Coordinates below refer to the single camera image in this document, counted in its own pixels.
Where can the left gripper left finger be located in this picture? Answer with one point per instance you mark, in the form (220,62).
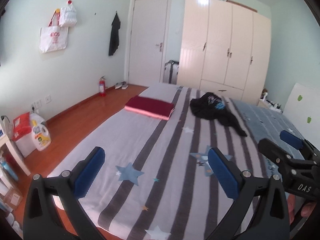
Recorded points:
(41,219)

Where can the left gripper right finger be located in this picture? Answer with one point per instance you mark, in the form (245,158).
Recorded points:
(270,219)

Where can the dark red shirt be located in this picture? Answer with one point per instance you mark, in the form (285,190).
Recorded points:
(150,107)

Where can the right hand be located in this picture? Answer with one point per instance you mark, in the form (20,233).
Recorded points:
(296,203)

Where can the white board with green stickers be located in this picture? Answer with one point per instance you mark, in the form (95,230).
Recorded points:
(303,110)

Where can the detergent bottle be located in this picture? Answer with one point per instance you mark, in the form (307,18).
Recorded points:
(40,136)

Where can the white side table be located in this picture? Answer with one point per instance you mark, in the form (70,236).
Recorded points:
(15,153)

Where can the white translucent jug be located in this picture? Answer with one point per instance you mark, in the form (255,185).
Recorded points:
(38,119)

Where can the red package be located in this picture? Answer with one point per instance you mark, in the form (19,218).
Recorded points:
(21,127)

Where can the black garment on bed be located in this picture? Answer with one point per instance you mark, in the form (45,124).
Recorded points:
(212,107)

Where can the striped star bed sheet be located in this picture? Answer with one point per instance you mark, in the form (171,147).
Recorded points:
(151,185)

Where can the cream wardrobe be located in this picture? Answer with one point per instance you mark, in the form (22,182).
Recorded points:
(225,49)

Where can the red fire extinguisher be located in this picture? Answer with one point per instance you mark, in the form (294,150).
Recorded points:
(102,86)

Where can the pair of shoes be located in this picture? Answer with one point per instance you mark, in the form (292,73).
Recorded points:
(122,85)

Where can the grey suitcase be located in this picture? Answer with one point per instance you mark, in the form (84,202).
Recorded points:
(171,72)

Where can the white tote bag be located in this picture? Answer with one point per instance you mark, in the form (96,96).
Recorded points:
(53,37)

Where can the white plastic bag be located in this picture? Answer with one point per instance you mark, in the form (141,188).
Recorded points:
(68,15)

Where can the white door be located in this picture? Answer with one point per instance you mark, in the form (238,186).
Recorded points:
(148,33)

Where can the black cloth hanging on wall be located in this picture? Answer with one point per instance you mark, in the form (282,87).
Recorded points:
(114,37)

